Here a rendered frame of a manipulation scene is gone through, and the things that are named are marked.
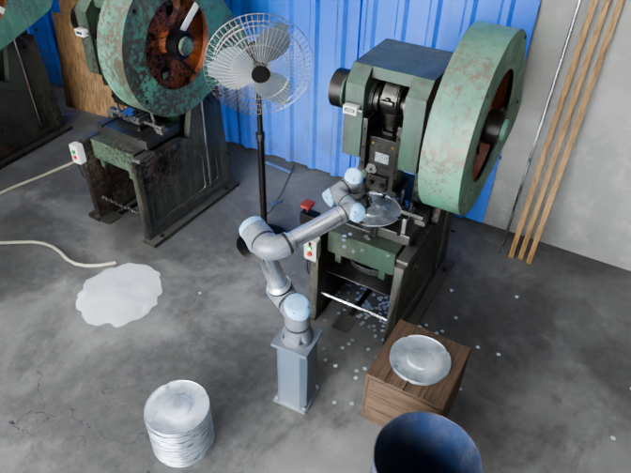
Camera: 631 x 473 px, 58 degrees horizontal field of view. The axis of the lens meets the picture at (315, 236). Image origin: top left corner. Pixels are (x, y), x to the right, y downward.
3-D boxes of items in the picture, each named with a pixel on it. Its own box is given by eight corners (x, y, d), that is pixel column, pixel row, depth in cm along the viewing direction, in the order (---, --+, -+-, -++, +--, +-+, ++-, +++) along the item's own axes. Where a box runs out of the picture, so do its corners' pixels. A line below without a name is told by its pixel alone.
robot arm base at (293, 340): (304, 353, 261) (304, 339, 254) (275, 342, 266) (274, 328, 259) (318, 331, 271) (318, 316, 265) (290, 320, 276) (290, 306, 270)
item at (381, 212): (409, 204, 297) (409, 203, 297) (387, 234, 278) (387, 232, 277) (360, 188, 308) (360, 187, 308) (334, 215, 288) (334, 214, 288)
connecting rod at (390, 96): (392, 157, 272) (400, 90, 251) (369, 150, 277) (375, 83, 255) (408, 139, 286) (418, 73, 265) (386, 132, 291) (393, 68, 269)
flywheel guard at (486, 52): (447, 251, 247) (487, 68, 195) (388, 229, 258) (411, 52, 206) (510, 148, 317) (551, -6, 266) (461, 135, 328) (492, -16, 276)
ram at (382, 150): (388, 196, 283) (394, 144, 265) (361, 188, 289) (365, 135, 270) (402, 180, 295) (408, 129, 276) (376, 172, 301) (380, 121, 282)
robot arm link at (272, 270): (283, 318, 265) (248, 241, 226) (269, 298, 275) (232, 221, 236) (304, 305, 268) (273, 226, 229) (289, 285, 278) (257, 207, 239)
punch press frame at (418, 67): (389, 323, 315) (423, 98, 231) (321, 295, 332) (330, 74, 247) (438, 245, 370) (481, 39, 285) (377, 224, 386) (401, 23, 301)
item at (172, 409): (219, 418, 255) (219, 416, 255) (156, 447, 243) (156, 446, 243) (195, 372, 274) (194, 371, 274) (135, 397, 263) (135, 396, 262)
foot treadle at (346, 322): (346, 339, 312) (347, 332, 309) (330, 331, 316) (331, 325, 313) (391, 276, 353) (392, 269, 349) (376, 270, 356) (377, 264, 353)
